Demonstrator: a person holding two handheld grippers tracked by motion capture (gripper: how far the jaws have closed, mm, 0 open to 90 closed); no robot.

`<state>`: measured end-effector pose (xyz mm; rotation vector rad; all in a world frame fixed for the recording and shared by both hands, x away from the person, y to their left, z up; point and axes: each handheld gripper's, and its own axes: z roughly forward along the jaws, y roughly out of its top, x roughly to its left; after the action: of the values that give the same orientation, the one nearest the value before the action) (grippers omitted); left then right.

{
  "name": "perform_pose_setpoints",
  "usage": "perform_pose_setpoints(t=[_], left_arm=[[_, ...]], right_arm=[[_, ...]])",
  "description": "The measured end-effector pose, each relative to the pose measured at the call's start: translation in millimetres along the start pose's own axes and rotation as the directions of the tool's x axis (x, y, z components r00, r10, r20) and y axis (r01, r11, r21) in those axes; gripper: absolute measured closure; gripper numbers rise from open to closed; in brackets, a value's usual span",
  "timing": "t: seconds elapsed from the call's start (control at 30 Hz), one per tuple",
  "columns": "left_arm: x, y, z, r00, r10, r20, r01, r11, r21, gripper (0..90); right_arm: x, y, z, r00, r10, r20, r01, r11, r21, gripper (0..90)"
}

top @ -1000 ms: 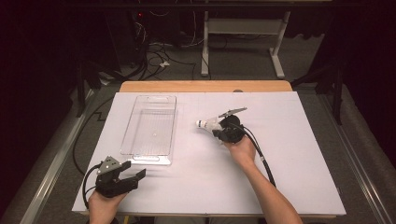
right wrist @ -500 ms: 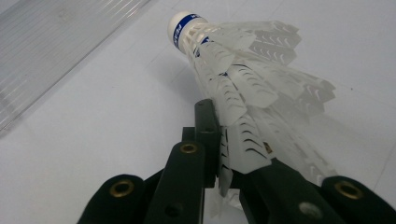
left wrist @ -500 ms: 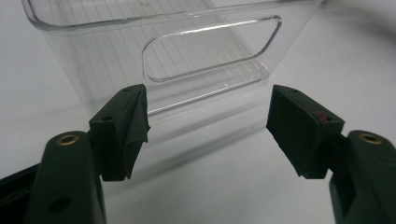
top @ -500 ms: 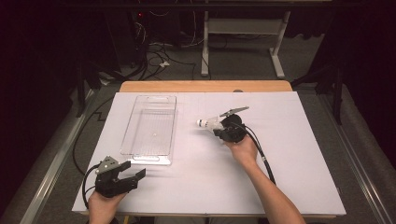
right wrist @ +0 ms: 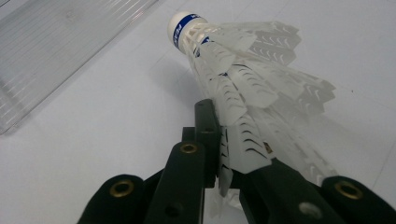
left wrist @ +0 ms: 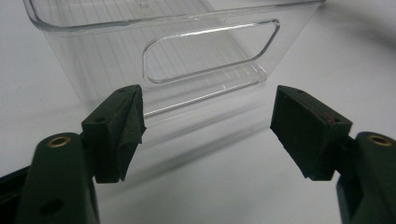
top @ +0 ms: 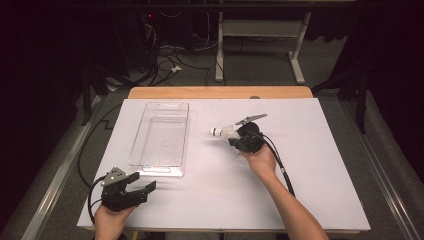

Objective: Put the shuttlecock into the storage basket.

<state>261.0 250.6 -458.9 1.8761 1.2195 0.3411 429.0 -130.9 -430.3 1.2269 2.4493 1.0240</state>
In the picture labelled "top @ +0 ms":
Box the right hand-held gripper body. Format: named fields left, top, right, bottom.
left=234, top=113, right=269, bottom=155

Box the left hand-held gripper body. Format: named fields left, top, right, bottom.
left=100, top=166, right=149, bottom=213

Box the clear plastic tray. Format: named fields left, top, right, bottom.
left=128, top=101, right=190, bottom=178

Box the person's right hand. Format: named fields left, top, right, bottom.
left=240, top=144, right=278, bottom=183

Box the person's left hand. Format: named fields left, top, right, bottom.
left=94, top=203, right=137, bottom=240

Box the white table mat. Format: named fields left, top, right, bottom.
left=76, top=98, right=372, bottom=232

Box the black metal stand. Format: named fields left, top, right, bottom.
left=311, top=63, right=370, bottom=135
left=79, top=63, right=112, bottom=127

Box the right hand-held gripper cable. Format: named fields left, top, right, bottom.
left=251, top=130, right=297, bottom=198

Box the hand-held gripper cable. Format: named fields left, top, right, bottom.
left=77, top=102, right=124, bottom=226
left=251, top=130, right=297, bottom=198

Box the left hand-held gripper cable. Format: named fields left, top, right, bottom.
left=77, top=102, right=124, bottom=226

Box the aluminium floor rail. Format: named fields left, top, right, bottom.
left=19, top=95, right=102, bottom=240
left=339, top=99, right=422, bottom=240

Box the bundle of floor cables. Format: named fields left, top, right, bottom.
left=139, top=13, right=218, bottom=88

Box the white metal desk frame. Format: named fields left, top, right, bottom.
left=214, top=11, right=313, bottom=86

